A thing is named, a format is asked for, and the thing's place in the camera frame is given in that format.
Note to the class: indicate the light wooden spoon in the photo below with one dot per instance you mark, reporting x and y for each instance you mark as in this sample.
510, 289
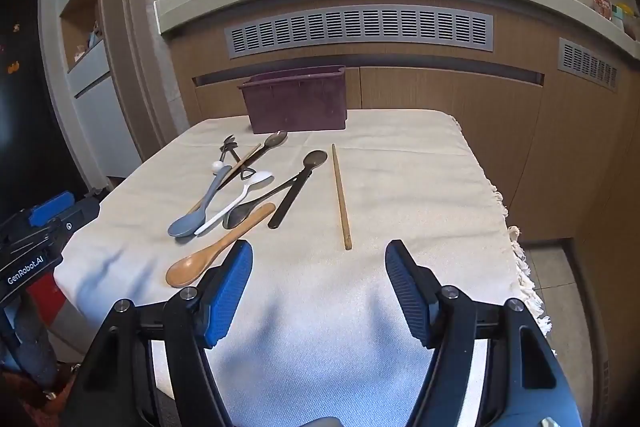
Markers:
187, 269

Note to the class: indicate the white shelf unit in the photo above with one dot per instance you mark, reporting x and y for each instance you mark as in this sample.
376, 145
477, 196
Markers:
85, 72

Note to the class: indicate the wooden chopstick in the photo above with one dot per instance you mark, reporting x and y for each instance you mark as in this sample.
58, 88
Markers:
341, 197
248, 155

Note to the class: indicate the black fridge with magnets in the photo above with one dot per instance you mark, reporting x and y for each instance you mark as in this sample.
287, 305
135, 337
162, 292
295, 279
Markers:
25, 107

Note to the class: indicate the blue-grey plastic spoon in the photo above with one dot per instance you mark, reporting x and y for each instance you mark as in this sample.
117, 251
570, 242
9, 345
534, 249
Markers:
182, 226

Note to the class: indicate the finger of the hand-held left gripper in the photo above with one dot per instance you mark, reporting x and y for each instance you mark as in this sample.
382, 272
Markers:
50, 207

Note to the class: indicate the small grey vent grille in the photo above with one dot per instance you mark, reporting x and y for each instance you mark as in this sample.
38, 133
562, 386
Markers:
589, 64

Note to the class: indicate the long grey vent grille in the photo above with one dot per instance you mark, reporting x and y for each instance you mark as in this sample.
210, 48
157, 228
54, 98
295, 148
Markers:
360, 32

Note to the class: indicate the purple plastic utensil bin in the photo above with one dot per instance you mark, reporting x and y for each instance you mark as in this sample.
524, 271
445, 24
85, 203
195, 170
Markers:
300, 102

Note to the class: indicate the white plastic spoon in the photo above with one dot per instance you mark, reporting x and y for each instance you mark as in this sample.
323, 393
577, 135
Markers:
225, 213

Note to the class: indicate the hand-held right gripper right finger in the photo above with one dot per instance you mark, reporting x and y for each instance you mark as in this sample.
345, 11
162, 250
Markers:
407, 292

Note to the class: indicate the white tablecloth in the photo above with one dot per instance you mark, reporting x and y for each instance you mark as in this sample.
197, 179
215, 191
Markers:
400, 177

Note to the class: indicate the wooden cabinet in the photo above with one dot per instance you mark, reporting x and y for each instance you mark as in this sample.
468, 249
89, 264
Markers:
550, 147

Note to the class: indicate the brown-grey long spoon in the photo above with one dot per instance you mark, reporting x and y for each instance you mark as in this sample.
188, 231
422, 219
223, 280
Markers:
276, 139

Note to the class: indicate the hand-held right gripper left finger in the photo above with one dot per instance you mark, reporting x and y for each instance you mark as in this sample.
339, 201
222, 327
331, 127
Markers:
230, 292

